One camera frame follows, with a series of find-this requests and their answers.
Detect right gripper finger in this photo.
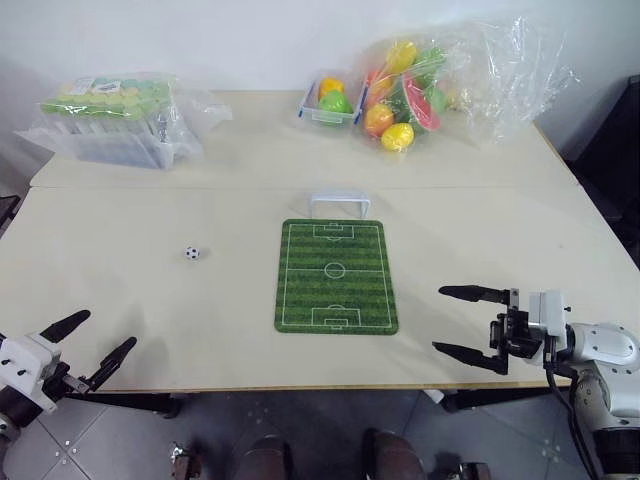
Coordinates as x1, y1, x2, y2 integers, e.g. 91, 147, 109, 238
438, 284, 520, 307
431, 341, 511, 377

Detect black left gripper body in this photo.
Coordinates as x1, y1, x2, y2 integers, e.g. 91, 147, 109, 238
39, 361, 95, 402

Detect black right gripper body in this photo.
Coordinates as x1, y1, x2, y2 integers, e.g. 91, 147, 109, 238
488, 304, 547, 370

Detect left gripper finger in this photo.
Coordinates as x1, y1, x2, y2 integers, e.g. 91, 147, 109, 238
84, 335, 139, 392
39, 309, 93, 345

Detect green toy soccer field mat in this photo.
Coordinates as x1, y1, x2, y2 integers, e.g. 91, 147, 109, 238
272, 218, 401, 335

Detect small dark metallic shape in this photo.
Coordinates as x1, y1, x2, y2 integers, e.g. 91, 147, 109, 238
169, 441, 204, 480
439, 461, 492, 480

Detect dark brown rounded shape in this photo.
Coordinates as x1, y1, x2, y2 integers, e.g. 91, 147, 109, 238
242, 433, 294, 480
361, 428, 427, 480

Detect black object at table side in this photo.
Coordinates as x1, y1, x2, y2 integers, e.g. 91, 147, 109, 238
0, 194, 22, 232

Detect yellow toy fruit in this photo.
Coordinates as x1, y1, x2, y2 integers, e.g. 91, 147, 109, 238
380, 123, 417, 153

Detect white toy goal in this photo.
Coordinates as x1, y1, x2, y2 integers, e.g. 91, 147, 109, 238
308, 189, 372, 219

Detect toy watermelon slice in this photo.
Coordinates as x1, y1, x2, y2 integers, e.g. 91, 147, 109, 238
398, 71, 445, 134

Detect light green toy fruit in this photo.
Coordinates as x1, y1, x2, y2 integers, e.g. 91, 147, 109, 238
427, 87, 450, 114

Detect orange toy fruit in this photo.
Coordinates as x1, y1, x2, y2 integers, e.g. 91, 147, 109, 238
363, 102, 397, 139

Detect clear box of green-capped tubes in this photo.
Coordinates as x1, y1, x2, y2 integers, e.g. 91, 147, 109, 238
39, 72, 182, 170

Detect large clear plastic bag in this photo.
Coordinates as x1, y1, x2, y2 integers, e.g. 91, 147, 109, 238
355, 14, 582, 154

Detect clear storage box blue clips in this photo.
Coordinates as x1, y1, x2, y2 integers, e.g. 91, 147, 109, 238
295, 77, 369, 129

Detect green toy pepper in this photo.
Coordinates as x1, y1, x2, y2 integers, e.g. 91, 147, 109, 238
318, 91, 354, 114

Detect yellow toy lemon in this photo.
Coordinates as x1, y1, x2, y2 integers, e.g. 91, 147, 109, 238
384, 39, 419, 72

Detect orange toy pepper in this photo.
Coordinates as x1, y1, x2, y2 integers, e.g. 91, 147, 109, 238
318, 77, 346, 100

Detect clear bag around tube box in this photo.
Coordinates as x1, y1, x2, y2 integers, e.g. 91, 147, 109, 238
13, 69, 234, 172

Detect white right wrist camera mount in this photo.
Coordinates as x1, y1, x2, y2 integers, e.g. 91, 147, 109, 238
528, 289, 572, 337

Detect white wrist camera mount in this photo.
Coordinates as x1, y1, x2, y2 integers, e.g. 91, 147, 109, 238
528, 289, 572, 337
0, 331, 64, 414

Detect black table frame bar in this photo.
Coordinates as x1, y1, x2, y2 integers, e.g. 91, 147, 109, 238
424, 386, 554, 414

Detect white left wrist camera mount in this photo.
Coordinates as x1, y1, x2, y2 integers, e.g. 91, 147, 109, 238
0, 331, 64, 414

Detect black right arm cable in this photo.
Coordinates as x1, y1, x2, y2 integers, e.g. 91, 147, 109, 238
543, 344, 602, 480

